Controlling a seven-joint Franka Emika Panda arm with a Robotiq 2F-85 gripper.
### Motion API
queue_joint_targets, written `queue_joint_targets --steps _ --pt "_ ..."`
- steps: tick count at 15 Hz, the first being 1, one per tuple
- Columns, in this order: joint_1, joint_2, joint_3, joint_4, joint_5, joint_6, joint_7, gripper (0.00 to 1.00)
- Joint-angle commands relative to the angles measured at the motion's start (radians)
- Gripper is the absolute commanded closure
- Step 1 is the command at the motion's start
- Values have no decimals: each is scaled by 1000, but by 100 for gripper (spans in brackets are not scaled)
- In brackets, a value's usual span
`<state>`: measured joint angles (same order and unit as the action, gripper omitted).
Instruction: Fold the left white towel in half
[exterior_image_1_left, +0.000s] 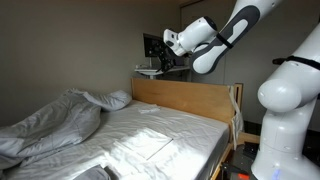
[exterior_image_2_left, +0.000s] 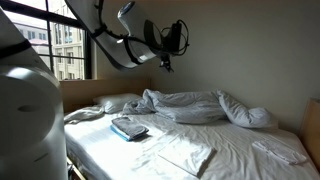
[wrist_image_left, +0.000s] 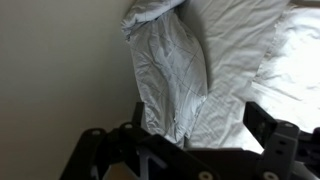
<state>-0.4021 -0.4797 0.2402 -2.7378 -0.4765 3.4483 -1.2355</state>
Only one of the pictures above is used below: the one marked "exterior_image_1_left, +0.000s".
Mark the crumpled pale grey duvet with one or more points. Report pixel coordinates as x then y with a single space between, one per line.
56 126

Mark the mattress with white sheet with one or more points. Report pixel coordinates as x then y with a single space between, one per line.
186 140

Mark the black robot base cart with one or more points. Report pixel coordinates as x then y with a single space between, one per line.
238 163

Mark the white desk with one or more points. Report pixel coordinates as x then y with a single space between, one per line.
150 70

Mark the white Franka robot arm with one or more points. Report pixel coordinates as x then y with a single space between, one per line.
286 116

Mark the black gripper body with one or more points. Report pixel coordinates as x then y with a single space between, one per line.
166 64

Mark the wooden bed headboard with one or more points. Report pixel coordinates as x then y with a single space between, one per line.
180 96

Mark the red emergency stop button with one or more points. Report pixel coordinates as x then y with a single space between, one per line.
243 176

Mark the black computer monitor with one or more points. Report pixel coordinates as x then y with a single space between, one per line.
153 45

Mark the small folded white towel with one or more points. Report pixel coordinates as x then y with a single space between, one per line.
150 108

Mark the folded grey towel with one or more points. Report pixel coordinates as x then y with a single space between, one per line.
93 174

